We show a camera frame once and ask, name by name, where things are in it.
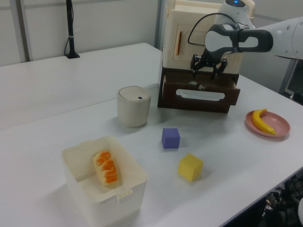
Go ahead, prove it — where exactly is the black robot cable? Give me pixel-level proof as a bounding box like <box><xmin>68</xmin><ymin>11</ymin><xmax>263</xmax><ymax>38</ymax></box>
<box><xmin>187</xmin><ymin>13</ymin><xmax>240</xmax><ymax>47</ymax></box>

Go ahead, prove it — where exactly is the white plastic open bin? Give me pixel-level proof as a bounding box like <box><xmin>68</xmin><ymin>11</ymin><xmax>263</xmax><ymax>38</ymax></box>
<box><xmin>61</xmin><ymin>136</ymin><xmax>149</xmax><ymax>227</ymax></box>

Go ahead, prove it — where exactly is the black floor equipment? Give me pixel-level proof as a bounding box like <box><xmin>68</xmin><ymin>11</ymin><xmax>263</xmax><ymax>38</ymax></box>
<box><xmin>261</xmin><ymin>170</ymin><xmax>303</xmax><ymax>227</ymax></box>

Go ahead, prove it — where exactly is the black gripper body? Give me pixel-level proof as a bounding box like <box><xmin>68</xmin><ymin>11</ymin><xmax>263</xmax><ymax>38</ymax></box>
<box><xmin>200</xmin><ymin>49</ymin><xmax>224</xmax><ymax>69</ymax></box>

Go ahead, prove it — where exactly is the dark wood drawer cabinet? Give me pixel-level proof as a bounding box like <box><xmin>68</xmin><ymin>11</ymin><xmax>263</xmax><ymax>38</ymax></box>
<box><xmin>159</xmin><ymin>67</ymin><xmax>240</xmax><ymax>95</ymax></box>

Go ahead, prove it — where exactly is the yellow foam cube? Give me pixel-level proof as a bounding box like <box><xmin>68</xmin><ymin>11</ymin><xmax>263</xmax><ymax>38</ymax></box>
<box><xmin>178</xmin><ymin>153</ymin><xmax>204</xmax><ymax>182</ymax></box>

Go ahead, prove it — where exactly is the cream lidded trash can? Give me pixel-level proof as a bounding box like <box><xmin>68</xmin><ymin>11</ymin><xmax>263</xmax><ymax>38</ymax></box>
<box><xmin>116</xmin><ymin>86</ymin><xmax>152</xmax><ymax>128</ymax></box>

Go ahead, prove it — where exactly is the toy bread with orange topping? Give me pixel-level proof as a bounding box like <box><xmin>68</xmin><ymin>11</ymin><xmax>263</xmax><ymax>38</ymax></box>
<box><xmin>92</xmin><ymin>150</ymin><xmax>121</xmax><ymax>187</ymax></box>

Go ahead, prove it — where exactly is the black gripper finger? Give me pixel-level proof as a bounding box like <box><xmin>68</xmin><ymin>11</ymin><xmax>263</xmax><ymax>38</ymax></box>
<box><xmin>190</xmin><ymin>53</ymin><xmax>205</xmax><ymax>78</ymax></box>
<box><xmin>211</xmin><ymin>58</ymin><xmax>228</xmax><ymax>80</ymax></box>

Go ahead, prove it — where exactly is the pink round plate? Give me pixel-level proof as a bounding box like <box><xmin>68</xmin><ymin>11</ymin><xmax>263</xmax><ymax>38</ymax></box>
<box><xmin>245</xmin><ymin>110</ymin><xmax>291</xmax><ymax>141</ymax></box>

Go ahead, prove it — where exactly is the yellow toy banana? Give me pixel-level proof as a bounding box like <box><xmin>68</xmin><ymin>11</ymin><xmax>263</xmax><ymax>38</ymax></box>
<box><xmin>251</xmin><ymin>108</ymin><xmax>277</xmax><ymax>135</ymax></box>

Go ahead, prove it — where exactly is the black pole stand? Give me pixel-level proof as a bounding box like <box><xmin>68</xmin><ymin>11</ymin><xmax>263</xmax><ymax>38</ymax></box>
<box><xmin>64</xmin><ymin>0</ymin><xmax>80</xmax><ymax>59</ymax></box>

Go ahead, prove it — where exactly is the purple foam cube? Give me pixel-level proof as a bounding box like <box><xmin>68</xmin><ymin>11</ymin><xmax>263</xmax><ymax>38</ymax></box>
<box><xmin>161</xmin><ymin>128</ymin><xmax>181</xmax><ymax>149</ymax></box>

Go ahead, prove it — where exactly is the wooden drawer with white handle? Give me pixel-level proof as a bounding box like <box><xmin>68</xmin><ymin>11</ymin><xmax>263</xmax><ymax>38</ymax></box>
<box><xmin>157</xmin><ymin>70</ymin><xmax>241</xmax><ymax>114</ymax></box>

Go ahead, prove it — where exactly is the small panda toy figure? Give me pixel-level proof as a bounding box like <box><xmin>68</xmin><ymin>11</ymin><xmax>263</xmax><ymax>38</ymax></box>
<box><xmin>188</xmin><ymin>81</ymin><xmax>206</xmax><ymax>91</ymax></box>

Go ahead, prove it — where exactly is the cream wooden cabinet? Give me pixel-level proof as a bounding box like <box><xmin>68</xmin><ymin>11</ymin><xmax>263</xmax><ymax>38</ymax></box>
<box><xmin>162</xmin><ymin>0</ymin><xmax>256</xmax><ymax>76</ymax></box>

